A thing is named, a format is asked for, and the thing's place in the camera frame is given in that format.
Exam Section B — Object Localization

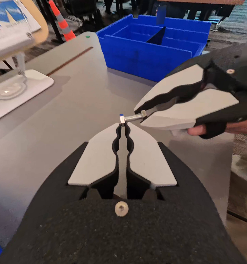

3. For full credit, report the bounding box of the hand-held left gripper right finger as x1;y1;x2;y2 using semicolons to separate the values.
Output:
125;123;178;199

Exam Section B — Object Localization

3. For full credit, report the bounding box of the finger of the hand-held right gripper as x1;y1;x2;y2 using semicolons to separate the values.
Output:
140;89;240;136
134;64;207;113

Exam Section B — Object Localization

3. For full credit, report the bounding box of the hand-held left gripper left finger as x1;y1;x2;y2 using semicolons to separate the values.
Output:
68;123;120;199

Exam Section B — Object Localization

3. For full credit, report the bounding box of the silver bolt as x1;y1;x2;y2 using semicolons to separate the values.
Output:
119;113;143;127

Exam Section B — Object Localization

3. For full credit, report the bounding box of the person's right hand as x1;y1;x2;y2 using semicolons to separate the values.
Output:
187;115;247;136

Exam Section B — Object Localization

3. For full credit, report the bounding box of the black bin divider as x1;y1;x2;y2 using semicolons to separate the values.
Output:
146;26;166;45

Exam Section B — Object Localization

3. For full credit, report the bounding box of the dark blue card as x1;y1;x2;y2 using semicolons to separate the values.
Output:
156;5;167;25

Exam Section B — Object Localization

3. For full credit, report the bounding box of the document stand with wooden board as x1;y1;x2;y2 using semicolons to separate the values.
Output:
0;0;54;123

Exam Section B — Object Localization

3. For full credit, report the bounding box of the orange traffic cone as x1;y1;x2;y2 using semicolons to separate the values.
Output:
48;0;77;42

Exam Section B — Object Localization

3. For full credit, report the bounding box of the printed instruction sheet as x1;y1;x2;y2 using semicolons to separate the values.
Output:
0;0;42;45

